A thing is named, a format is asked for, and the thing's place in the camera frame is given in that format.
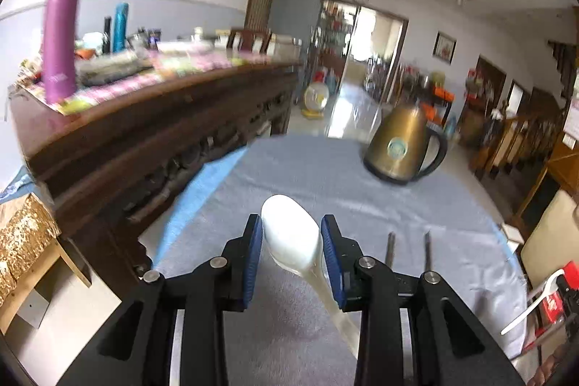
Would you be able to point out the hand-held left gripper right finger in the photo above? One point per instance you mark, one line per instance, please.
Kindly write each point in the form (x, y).
(332, 264)

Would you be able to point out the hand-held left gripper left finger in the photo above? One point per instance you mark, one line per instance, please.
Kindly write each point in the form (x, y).
(251, 264)

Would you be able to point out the white plastic spoon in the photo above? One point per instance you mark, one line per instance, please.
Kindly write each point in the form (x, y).
(531, 309)
(289, 232)

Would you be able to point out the dark chopstick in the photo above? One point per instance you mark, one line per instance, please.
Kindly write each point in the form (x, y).
(428, 252)
(391, 248)

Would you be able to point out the grey table cloth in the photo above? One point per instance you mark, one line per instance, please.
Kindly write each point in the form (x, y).
(316, 178)

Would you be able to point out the blue table cloth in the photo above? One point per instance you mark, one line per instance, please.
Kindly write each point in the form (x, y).
(203, 187)

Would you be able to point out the gold electric kettle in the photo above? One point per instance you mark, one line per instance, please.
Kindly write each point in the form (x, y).
(398, 146)

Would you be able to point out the light wooden stool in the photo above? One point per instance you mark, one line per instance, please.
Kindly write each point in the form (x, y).
(68, 259)

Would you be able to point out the dark wooden sideboard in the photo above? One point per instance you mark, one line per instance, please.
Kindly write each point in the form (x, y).
(135, 119)

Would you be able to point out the floral table cover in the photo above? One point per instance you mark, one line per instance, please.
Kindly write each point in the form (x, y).
(181, 65)

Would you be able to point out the glass display cabinet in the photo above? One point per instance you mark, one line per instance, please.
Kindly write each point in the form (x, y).
(332, 47)

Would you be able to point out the wooden stair railing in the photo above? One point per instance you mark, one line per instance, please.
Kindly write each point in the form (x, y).
(515, 142)

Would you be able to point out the cream chair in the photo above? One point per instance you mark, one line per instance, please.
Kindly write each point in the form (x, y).
(552, 227)

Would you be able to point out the red box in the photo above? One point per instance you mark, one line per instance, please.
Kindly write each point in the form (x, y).
(552, 309)

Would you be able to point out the grey refrigerator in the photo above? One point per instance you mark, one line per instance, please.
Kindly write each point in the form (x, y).
(289, 19)

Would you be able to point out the teal water bottle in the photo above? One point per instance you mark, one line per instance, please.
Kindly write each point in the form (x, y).
(120, 28)

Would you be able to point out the black bottle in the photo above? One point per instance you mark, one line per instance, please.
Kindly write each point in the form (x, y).
(107, 35)

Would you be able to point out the purple water bottle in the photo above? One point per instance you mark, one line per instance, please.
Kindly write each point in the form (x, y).
(59, 33)

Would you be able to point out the framed wall picture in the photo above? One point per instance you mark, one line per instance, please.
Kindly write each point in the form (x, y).
(444, 47)

